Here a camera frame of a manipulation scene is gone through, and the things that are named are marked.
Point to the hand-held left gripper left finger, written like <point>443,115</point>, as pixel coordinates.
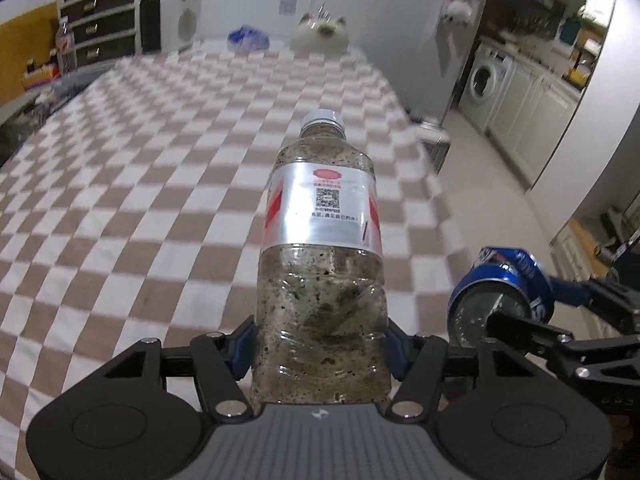
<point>242,347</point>

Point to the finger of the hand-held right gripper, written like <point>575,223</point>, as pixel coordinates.
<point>530,332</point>
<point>610,300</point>

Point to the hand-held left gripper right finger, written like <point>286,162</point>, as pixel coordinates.
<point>398,351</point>

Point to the crushed blue drink can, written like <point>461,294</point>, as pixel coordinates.
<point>500,280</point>

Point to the clear bottle red label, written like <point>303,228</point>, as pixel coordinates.
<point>320,260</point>

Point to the black bag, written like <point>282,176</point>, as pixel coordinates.
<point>627,255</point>

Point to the white low drawer bench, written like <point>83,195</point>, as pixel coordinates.
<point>580,250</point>

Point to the brown white checkered tablecloth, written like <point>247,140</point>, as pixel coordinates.
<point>150,185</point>

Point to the white kitchen base cabinets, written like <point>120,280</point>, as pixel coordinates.
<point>540,120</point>

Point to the yellow kitchen container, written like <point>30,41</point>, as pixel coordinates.
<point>576,76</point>

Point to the white washing machine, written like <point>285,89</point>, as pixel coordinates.
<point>482,85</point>

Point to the teal kitchen appliance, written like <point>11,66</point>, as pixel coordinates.
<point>571,30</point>

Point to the blue white pouch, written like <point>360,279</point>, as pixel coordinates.
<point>247,37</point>

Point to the white cat-shaped ornament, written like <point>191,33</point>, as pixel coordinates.
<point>320,35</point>

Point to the hanging white plush sheep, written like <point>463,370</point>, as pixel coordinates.
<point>459,10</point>

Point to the colourful snack box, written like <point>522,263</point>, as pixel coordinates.
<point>42,76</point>

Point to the white space heater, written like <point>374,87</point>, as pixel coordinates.
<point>175,15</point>

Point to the white dark drawer cabinet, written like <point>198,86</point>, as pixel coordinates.
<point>100,30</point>

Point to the upright water bottle red label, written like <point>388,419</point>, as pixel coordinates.
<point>66,47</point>

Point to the yellow board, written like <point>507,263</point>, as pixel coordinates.
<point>27,50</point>

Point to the white wall socket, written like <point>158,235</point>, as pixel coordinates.
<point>287,6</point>

